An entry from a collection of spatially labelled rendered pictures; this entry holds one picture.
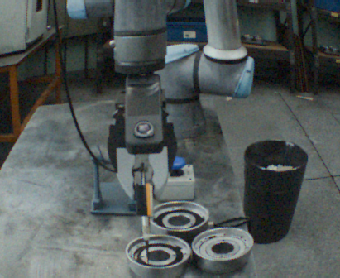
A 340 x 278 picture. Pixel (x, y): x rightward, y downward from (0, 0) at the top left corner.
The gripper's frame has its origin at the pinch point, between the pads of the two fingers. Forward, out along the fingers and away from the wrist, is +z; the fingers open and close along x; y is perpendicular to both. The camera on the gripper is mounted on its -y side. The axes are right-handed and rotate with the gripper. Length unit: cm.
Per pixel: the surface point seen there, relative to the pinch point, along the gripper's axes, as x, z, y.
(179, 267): -4.8, 9.9, -7.8
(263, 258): -49, 93, 92
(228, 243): -13.5, 10.5, -0.8
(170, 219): -3.9, 10.7, 9.2
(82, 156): 16.6, 13.2, 41.5
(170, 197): -4.2, 12.2, 20.1
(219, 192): -14.3, 13.2, 22.8
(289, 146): -64, 53, 130
